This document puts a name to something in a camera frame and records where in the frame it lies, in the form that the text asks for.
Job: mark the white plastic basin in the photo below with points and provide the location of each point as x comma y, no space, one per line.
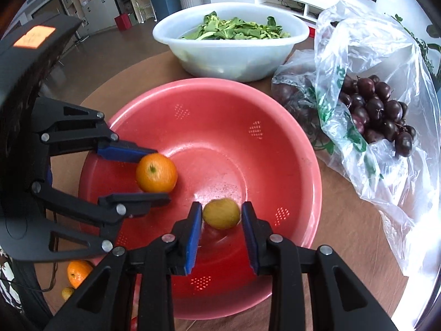
237,60

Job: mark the clear plastic bag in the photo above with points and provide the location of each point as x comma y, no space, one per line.
359,42

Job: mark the pile of dark plums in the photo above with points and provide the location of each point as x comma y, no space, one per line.
376,115

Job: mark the red box under cabinet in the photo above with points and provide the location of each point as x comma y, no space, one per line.
311,31

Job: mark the yellow lychee front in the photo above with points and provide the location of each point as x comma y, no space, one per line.
222,214

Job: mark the mandarin orange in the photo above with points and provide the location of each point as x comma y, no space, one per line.
156,173
78,271

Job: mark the white storage shelf cabinet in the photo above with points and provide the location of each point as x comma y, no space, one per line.
96,15

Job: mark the yellow lychee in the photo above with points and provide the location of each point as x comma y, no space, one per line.
222,214
67,292

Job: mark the red box on floor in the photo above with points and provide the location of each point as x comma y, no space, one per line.
123,22

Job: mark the green leafy vegetables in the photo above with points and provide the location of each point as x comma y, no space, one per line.
215,28

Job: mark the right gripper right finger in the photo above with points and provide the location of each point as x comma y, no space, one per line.
256,234

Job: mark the red plastic basin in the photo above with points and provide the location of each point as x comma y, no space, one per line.
226,139

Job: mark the plant tall white pot right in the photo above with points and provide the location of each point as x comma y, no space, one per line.
424,47

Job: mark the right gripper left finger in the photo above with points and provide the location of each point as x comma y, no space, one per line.
187,233

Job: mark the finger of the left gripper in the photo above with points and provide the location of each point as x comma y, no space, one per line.
122,151
133,204

